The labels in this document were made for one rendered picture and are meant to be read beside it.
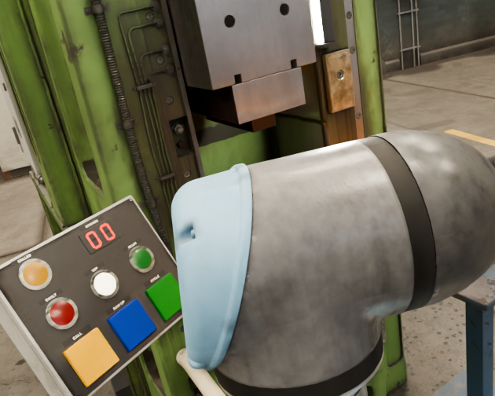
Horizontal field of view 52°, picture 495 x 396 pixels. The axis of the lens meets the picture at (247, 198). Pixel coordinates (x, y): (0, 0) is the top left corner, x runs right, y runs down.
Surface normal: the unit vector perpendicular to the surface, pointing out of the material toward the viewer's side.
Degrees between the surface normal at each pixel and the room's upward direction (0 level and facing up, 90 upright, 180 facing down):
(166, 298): 60
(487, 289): 0
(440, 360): 0
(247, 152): 90
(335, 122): 90
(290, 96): 90
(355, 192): 39
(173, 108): 90
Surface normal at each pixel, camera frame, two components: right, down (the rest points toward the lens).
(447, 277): 0.28, 0.52
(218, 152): 0.49, 0.25
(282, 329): 0.04, 0.33
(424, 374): -0.18, -0.91
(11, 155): 0.29, 0.32
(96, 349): 0.61, -0.38
